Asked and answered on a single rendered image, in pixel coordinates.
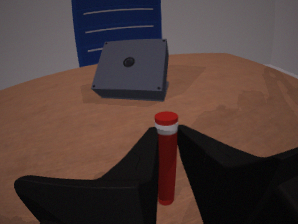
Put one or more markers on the red peg with white band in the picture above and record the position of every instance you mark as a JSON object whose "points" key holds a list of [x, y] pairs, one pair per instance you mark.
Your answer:
{"points": [[166, 124]]}

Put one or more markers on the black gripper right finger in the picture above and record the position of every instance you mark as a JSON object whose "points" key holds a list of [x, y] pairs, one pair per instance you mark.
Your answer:
{"points": [[231, 186]]}

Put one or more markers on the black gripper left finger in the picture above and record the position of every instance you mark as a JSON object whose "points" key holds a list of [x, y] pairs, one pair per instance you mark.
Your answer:
{"points": [[126, 194]]}

